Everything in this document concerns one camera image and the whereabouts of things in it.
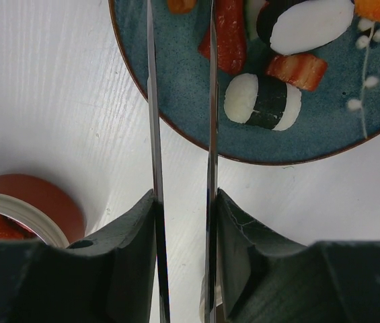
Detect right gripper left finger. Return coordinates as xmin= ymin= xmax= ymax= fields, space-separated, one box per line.
xmin=0 ymin=191 xmax=156 ymax=322

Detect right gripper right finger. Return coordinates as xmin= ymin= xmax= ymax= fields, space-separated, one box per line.
xmin=217 ymin=191 xmax=380 ymax=322

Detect metal tongs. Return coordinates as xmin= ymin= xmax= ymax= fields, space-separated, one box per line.
xmin=147 ymin=1 xmax=219 ymax=322

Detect red steel lunch bowl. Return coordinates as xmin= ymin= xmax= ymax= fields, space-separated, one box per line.
xmin=0 ymin=174 xmax=85 ymax=248

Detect blue ceramic food plate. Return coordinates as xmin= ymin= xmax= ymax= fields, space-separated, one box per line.
xmin=110 ymin=1 xmax=380 ymax=165

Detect red pepper piece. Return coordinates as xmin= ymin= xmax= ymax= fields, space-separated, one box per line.
xmin=215 ymin=0 xmax=247 ymax=75

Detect white rice ball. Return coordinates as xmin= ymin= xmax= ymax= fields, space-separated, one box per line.
xmin=256 ymin=0 xmax=354 ymax=55

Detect black white sushi roll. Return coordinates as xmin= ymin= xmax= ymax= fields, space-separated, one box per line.
xmin=223 ymin=73 xmax=302 ymax=131

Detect bacon piece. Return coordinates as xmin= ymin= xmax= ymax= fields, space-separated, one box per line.
xmin=265 ymin=53 xmax=328 ymax=92

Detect orange fried food piece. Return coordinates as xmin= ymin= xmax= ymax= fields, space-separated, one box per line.
xmin=167 ymin=0 xmax=197 ymax=14

